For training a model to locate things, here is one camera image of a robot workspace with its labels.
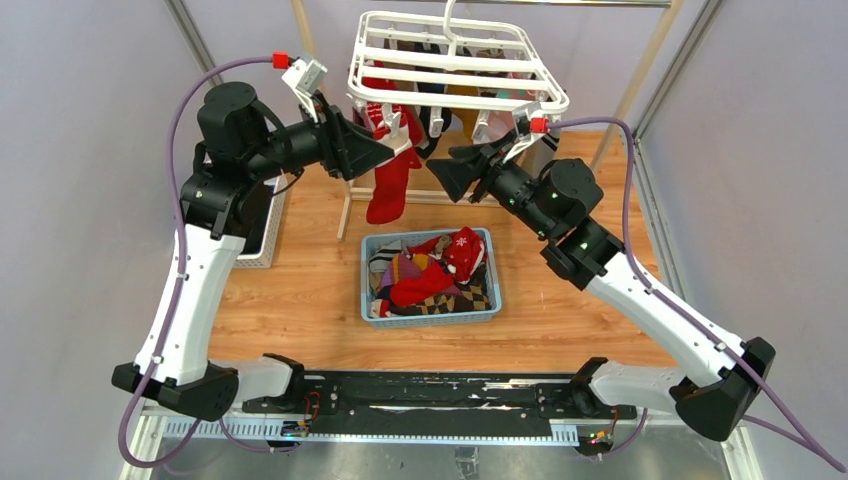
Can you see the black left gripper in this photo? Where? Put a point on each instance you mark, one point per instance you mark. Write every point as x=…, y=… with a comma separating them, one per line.
x=347, y=149

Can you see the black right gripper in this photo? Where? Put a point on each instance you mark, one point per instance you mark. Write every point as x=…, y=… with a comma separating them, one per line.
x=467, y=163

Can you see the red beige christmas sock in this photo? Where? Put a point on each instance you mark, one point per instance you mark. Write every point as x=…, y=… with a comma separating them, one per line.
x=391, y=179

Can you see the white hanger clip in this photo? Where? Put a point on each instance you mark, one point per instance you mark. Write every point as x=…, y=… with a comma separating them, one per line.
x=394, y=129

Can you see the white plastic sock hanger frame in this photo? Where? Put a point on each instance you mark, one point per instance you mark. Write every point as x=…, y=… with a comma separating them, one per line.
x=449, y=51

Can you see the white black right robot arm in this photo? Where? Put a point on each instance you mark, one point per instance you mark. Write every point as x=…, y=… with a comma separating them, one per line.
x=717, y=376

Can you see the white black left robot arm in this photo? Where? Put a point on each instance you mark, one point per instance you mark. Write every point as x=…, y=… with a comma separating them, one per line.
x=226, y=198

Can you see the pink green hanging sock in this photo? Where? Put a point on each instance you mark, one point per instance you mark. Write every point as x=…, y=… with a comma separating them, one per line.
x=497, y=123

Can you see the wooden drying rack stand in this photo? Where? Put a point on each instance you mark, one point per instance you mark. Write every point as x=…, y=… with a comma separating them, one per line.
x=658, y=37

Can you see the black blue hanging sock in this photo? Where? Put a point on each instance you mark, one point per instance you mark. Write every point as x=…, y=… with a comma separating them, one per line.
x=444, y=120

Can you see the white perforated side basket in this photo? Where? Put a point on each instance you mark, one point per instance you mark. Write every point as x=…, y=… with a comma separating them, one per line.
x=261, y=244

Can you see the blue plastic laundry basket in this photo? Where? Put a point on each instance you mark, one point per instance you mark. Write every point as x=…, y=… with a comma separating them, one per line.
x=429, y=278

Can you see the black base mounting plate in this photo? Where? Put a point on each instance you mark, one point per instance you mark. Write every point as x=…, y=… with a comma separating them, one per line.
x=435, y=405

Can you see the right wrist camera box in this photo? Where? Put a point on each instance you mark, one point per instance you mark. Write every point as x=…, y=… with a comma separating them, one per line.
x=530, y=124

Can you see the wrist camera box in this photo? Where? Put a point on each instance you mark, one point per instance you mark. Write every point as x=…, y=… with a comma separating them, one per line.
x=530, y=124
x=304, y=78

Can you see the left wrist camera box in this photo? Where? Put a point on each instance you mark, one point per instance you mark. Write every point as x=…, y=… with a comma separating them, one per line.
x=304, y=78

